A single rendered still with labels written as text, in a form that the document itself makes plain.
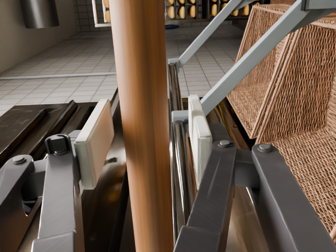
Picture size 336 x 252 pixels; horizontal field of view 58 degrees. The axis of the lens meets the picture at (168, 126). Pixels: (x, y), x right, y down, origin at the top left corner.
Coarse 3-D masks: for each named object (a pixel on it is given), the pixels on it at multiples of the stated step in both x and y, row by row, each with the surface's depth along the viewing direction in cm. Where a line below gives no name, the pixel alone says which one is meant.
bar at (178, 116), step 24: (240, 0) 94; (312, 0) 48; (216, 24) 96; (288, 24) 51; (192, 48) 100; (264, 48) 52; (168, 72) 91; (240, 72) 54; (216, 96) 56; (192, 168) 43; (192, 192) 37
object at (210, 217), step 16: (224, 144) 15; (208, 160) 14; (224, 160) 14; (208, 176) 13; (224, 176) 13; (208, 192) 12; (224, 192) 12; (192, 208) 11; (208, 208) 11; (224, 208) 11; (192, 224) 10; (208, 224) 10; (224, 224) 10; (176, 240) 9; (192, 240) 9; (208, 240) 9; (224, 240) 11
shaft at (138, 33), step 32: (128, 0) 15; (160, 0) 16; (128, 32) 16; (160, 32) 17; (128, 64) 17; (160, 64) 17; (128, 96) 18; (160, 96) 18; (128, 128) 18; (160, 128) 19; (128, 160) 20; (160, 160) 19; (160, 192) 20; (160, 224) 21
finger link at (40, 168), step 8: (72, 136) 18; (72, 144) 17; (40, 160) 16; (40, 168) 15; (32, 176) 15; (40, 176) 15; (80, 176) 16; (24, 184) 15; (32, 184) 15; (40, 184) 15; (24, 192) 15; (32, 192) 15; (40, 192) 15
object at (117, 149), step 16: (112, 112) 124; (112, 144) 111; (112, 176) 102; (80, 192) 76; (96, 192) 84; (112, 192) 98; (96, 208) 82; (112, 208) 94; (96, 224) 79; (112, 224) 91; (96, 240) 77
